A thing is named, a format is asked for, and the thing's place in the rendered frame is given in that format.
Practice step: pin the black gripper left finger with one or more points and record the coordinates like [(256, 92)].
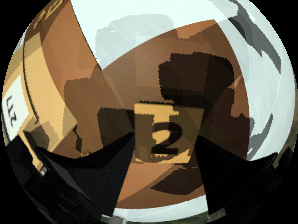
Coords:
[(99, 176)]

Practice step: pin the grey cylinder with orange top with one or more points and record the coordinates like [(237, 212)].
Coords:
[(116, 220)]

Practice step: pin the white paper ticket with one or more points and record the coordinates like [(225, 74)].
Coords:
[(14, 109)]

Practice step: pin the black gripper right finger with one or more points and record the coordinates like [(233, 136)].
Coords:
[(225, 175)]

